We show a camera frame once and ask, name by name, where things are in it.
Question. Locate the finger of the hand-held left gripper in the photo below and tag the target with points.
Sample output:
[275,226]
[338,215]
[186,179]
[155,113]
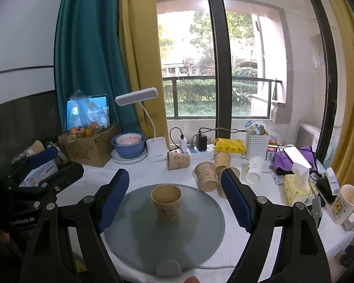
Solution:
[44,155]
[67,172]

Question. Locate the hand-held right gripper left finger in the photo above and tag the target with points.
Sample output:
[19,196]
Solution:
[115,200]

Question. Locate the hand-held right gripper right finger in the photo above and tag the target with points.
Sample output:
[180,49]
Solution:
[236,203]

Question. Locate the brown paper cup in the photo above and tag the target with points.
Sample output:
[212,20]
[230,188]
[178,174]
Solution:
[236,173]
[179,161]
[222,160]
[166,209]
[206,177]

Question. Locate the white paper cup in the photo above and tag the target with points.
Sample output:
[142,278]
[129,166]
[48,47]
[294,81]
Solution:
[255,166]

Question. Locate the dark flask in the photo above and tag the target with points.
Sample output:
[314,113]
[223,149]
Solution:
[50,145]

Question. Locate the cardboard box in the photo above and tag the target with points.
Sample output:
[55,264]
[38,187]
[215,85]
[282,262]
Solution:
[88,150]

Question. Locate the white plate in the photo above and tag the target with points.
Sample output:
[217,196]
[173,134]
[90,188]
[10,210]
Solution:
[118,159]

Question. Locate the grey round mat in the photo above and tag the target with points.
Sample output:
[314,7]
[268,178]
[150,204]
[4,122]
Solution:
[129,241]

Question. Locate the tablet computer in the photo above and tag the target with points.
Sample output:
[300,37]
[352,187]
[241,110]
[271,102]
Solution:
[69,115]

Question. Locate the blue bowl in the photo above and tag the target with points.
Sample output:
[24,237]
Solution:
[129,151]

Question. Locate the yellow snack packet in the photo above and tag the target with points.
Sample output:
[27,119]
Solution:
[228,146]

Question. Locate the white power strip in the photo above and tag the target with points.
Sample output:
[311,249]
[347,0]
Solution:
[207,153]

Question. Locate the plastic bag of fruit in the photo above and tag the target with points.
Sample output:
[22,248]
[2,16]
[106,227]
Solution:
[90,115]

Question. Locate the white plastic basket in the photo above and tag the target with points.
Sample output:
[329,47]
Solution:
[256,146]

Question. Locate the yellow tissue pack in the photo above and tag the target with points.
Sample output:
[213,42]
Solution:
[295,187]

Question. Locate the pink bowl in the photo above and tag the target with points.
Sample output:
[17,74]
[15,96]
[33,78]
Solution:
[129,140]

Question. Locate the small red white box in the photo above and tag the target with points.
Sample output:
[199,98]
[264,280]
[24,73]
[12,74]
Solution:
[272,152]

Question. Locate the purple bag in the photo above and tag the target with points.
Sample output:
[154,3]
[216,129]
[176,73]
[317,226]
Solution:
[283,162]

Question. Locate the white desk lamp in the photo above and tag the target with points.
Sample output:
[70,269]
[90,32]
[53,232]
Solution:
[157,151]

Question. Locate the black charger plug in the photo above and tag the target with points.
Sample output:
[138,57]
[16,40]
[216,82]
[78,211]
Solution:
[201,143]

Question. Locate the white flat device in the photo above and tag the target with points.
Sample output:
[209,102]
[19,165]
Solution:
[298,156]

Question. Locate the blue capped bottle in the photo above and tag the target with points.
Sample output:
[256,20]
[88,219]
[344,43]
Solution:
[250,126]

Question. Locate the white charger plug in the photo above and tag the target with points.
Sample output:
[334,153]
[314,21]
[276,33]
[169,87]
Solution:
[183,144]

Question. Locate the black power adapter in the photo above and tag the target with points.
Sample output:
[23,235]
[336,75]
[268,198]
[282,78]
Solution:
[324,187]

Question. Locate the white air conditioner unit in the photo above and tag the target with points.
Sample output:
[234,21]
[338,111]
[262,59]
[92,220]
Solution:
[306,135]

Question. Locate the small white bottle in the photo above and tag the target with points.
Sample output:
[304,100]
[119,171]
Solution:
[332,179]

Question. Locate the white bear mug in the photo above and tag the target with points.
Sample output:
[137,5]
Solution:
[343,209]

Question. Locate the teal curtain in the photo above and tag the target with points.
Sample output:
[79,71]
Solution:
[88,35]

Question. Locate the balcony railing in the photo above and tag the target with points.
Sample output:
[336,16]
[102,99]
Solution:
[191,79]

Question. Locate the yellow curtain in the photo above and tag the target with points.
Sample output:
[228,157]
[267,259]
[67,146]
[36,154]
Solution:
[351,79]
[138,35]

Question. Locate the white hanging cloth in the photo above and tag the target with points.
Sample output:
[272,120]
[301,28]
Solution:
[318,48]

